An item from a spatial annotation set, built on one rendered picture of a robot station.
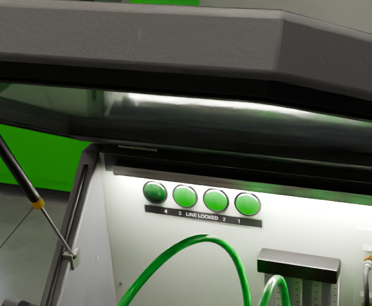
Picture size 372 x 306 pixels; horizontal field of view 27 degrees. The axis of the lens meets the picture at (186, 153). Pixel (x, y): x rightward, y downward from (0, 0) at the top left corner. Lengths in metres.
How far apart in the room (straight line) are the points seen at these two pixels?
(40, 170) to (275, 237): 2.95
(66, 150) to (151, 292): 2.59
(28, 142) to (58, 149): 0.18
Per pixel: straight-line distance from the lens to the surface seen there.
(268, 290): 1.15
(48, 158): 4.19
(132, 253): 1.54
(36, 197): 1.27
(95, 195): 1.46
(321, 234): 1.38
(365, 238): 1.37
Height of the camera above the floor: 2.07
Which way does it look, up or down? 26 degrees down
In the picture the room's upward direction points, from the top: 3 degrees counter-clockwise
